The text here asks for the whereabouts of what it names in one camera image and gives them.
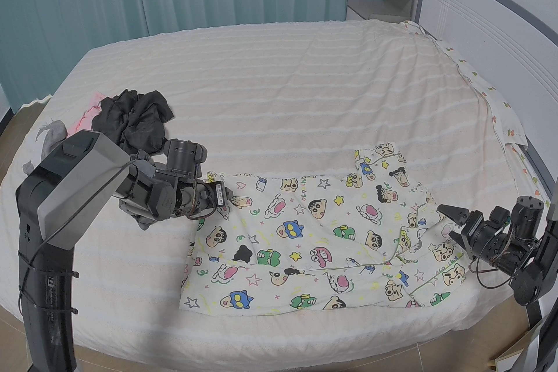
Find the bed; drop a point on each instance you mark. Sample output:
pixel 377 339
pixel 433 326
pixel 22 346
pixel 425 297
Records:
pixel 305 78

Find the grey white garment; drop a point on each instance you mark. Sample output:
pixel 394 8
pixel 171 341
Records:
pixel 54 132

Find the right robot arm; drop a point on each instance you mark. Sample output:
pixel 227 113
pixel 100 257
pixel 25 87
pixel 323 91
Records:
pixel 529 270

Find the dark grey garment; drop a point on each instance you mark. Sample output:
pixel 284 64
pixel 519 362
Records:
pixel 141 222

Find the pink garment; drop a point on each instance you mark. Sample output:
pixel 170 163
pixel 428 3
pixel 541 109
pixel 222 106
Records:
pixel 87 121

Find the white printed pyjama top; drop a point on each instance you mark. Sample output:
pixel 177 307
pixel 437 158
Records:
pixel 305 239

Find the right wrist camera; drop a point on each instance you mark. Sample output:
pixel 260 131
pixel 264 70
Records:
pixel 500 217

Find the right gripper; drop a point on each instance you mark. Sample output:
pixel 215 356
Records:
pixel 479 237

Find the white wood-edged cabinet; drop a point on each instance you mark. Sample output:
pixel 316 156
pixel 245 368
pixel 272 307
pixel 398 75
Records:
pixel 521 357

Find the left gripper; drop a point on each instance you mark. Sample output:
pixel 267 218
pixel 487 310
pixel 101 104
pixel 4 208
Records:
pixel 207 196

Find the black garment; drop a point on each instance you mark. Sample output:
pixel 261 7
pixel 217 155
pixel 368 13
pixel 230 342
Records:
pixel 139 117

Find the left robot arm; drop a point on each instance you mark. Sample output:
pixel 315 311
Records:
pixel 74 187

